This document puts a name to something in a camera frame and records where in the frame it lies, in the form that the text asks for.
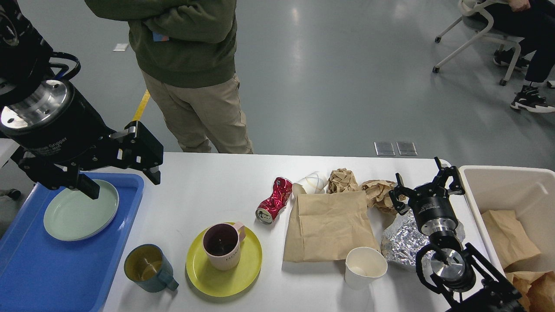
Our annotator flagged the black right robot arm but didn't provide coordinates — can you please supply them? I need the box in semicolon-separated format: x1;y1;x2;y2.
389;157;525;312

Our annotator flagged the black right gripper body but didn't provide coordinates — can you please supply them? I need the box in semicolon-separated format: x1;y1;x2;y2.
410;182;459;237

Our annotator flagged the beige plastic bin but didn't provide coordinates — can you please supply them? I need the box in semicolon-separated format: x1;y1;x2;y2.
458;165;555;312

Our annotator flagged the pale green plate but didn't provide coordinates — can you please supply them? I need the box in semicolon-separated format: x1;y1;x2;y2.
43;179;119;241

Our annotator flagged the crumpled brown paper in bin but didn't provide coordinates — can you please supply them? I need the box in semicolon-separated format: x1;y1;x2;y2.
505;271;555;312

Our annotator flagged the metal floor socket right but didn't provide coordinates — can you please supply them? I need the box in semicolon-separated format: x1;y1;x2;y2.
396;141;418;156

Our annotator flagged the crumpled brown paper wad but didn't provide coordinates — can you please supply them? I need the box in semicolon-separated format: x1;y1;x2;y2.
360;180;397;215

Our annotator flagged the white side table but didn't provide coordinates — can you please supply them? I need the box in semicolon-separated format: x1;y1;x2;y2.
0;138;20;168

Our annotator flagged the pink mug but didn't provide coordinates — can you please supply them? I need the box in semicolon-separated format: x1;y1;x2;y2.
202;222;246;271

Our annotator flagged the dark teal mug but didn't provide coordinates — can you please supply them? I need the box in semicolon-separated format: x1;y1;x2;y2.
124;244;179;293

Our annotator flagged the blue plastic tray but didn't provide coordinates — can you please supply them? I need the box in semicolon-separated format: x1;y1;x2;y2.
0;172;144;312

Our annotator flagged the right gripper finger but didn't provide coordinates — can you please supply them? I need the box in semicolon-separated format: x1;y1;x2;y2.
431;157;466;195
388;172;411;215

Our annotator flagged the crushed red soda can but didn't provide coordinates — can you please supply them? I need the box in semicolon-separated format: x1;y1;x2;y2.
255;176;293;224

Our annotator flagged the crumpled brown paper ball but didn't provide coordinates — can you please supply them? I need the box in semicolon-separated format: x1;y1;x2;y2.
327;168;361;194

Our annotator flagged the person in green sweater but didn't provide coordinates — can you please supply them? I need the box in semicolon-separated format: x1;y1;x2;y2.
86;0;254;154

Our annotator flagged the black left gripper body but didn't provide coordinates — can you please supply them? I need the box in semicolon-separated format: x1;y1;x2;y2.
1;80;114;163

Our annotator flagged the white office chair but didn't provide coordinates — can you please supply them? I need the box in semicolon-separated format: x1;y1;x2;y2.
432;0;521;86

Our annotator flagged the yellow plate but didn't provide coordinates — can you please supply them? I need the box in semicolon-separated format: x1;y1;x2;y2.
186;227;262;297

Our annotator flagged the crumpled aluminium foil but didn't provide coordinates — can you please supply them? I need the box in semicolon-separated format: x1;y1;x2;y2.
381;209;466;270

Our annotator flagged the metal floor socket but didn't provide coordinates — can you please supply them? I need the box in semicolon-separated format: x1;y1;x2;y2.
396;141;418;156
374;141;396;157

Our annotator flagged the brown paper bag in bin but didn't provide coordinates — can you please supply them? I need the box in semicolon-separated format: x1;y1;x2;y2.
481;210;541;269

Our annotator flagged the flat brown paper bag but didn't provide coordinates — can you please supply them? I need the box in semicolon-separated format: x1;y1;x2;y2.
283;191;380;263

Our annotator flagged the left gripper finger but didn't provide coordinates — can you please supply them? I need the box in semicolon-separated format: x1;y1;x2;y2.
78;120;164;185
11;147;100;199

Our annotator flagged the crushed white paper cup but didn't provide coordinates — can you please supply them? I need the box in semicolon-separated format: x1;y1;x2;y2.
292;171;327;197

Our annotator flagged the metal floor socket left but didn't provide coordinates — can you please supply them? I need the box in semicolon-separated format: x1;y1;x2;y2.
374;141;396;157

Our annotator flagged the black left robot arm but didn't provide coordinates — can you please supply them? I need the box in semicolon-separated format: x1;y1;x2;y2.
0;0;164;199

